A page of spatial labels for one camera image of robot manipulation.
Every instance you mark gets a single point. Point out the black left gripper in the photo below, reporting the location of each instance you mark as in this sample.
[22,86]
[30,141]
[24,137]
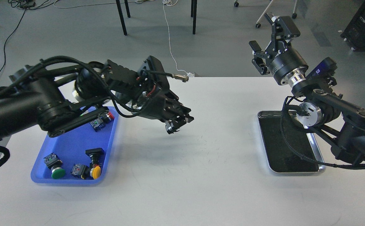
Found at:
[164,106]

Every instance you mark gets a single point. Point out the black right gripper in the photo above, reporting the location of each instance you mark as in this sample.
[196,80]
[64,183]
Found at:
[279,58]

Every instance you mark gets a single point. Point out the small black gear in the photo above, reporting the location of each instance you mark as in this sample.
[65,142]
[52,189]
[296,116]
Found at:
[170,129]

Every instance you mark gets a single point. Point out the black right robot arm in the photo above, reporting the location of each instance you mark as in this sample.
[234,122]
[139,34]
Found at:
[313,106]

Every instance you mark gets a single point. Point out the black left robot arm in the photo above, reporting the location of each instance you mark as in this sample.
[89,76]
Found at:
[62,93]

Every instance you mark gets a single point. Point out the blue plastic tray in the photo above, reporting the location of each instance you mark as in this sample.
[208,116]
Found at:
[70,147]

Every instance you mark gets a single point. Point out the silver metal tray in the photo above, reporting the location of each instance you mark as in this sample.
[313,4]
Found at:
[287,147]

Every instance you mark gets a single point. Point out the white rolling chair base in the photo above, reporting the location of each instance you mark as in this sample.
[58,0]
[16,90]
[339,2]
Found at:
[258,24]

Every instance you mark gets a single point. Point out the black square push button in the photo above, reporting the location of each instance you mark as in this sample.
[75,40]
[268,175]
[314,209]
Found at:
[94,155]

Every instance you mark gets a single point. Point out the black table leg pair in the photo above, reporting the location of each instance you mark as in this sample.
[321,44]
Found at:
[194,4]

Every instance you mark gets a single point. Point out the dark green push button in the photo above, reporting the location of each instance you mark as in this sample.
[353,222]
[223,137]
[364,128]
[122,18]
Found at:
[53,162]

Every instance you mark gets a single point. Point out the red push button switch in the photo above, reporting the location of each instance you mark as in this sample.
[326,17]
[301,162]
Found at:
[106,117]

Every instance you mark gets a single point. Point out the yellow push button switch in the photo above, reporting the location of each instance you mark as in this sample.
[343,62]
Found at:
[95,171]

